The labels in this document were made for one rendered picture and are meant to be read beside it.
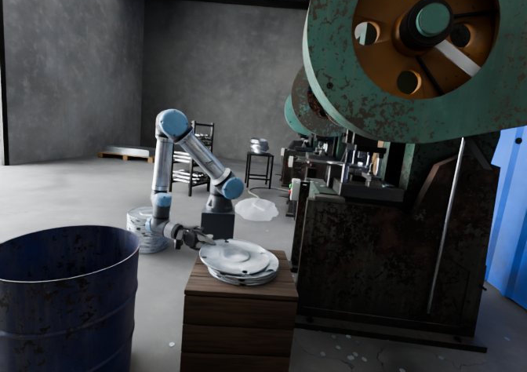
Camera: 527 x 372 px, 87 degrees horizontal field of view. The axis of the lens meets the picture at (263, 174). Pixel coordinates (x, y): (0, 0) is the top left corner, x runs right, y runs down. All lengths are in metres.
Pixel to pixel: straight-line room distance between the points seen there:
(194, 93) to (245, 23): 2.38
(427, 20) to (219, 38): 7.79
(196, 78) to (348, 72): 7.66
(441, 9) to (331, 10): 0.35
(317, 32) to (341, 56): 0.12
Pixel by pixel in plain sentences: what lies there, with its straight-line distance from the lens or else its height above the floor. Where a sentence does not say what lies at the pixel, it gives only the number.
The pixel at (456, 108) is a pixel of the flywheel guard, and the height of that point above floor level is 1.06.
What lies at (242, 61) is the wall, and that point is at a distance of 8.44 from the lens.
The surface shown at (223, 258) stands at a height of 0.40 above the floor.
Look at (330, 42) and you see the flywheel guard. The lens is 1.13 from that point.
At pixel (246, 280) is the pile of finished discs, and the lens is 1.08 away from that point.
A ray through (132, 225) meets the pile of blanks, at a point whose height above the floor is 0.19.
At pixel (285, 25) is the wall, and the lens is 8.64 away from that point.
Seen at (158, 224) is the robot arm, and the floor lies 0.44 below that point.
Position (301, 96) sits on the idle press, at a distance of 2.89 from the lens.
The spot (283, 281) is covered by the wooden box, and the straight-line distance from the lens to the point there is 1.15.
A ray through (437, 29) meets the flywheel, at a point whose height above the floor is 1.30.
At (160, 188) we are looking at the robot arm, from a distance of 1.47.
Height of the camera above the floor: 0.91
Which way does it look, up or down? 9 degrees down
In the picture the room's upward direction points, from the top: 6 degrees clockwise
